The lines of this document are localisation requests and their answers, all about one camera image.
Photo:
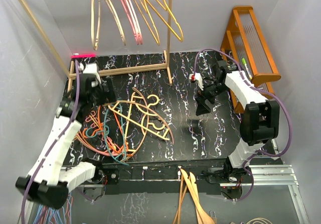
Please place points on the green white marker pen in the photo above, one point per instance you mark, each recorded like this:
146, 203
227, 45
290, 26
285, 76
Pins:
246, 68

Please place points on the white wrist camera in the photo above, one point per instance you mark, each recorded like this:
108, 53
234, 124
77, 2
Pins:
196, 77
92, 69

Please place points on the teal thin hanger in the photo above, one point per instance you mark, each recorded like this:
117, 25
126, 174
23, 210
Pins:
113, 138

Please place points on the wooden hangers on floor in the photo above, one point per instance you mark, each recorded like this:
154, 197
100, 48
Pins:
188, 185

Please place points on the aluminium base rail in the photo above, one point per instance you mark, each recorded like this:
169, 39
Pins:
265, 175

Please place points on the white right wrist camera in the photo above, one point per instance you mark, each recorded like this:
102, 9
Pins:
196, 77

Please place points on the pink tape strip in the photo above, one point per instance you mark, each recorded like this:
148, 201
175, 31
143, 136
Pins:
82, 56

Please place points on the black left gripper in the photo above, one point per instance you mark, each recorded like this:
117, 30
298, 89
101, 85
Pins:
108, 96

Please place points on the blue wire hangers pile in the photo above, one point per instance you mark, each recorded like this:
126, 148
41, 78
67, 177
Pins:
44, 214

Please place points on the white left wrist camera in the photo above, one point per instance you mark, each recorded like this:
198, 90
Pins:
92, 69

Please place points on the orange thin hanger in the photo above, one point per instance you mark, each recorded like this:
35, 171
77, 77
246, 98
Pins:
110, 133

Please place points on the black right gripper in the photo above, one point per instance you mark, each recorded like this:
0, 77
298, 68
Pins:
201, 108

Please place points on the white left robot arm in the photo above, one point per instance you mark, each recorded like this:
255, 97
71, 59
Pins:
46, 183

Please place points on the orange wooden shelf rack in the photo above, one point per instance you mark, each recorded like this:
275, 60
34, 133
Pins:
244, 38

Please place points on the pink plastic hanger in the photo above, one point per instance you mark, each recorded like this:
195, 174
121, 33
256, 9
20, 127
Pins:
126, 11
134, 22

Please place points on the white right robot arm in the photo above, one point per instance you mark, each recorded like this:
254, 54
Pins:
259, 122

